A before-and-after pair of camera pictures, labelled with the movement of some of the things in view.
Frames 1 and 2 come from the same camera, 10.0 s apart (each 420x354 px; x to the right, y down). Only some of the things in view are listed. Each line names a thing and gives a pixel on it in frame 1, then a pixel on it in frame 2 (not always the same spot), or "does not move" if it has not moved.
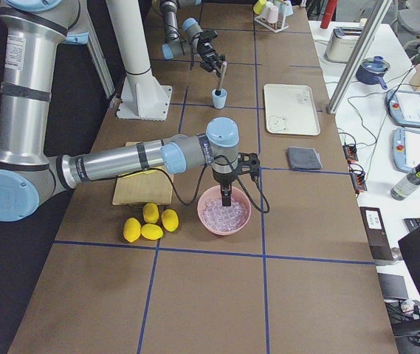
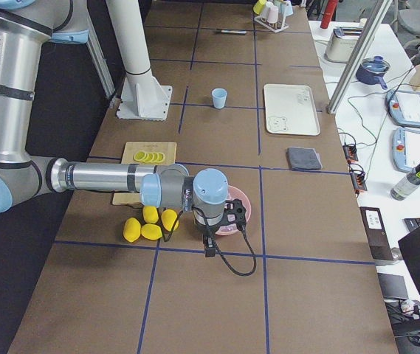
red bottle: [329, 9] does not move
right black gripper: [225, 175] → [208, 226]
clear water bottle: [413, 179] does not move
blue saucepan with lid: [371, 70] does not move
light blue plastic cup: [219, 101] does not move
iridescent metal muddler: [222, 76] → [231, 31]
